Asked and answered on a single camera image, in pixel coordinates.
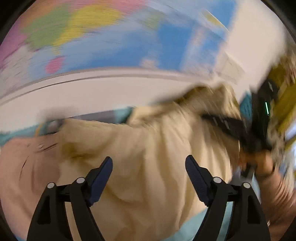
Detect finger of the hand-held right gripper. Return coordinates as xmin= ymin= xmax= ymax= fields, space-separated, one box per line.
xmin=201 ymin=113 xmax=245 ymax=139

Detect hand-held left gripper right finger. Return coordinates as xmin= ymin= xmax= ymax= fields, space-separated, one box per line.
xmin=185 ymin=155 xmax=271 ymax=241

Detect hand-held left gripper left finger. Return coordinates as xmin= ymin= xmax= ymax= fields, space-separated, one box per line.
xmin=26 ymin=156 xmax=114 ymax=241

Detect cream jacket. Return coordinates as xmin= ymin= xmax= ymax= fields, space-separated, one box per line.
xmin=55 ymin=85 xmax=243 ymax=241

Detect person's right forearm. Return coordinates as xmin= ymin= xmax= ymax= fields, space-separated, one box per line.
xmin=254 ymin=167 xmax=296 ymax=241

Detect person's right hand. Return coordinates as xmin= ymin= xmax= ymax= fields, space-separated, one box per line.
xmin=238 ymin=148 xmax=275 ymax=176

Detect blue perforated hanging basket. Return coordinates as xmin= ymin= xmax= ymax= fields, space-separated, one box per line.
xmin=239 ymin=93 xmax=255 ymax=121

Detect yellow hanging garments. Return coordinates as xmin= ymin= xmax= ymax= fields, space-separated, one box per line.
xmin=266 ymin=56 xmax=296 ymax=149

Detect pink cloth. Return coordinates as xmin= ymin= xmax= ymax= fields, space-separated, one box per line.
xmin=0 ymin=134 xmax=70 ymax=241

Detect colourful wall map poster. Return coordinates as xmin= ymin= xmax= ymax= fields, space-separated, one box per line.
xmin=0 ymin=0 xmax=234 ymax=98

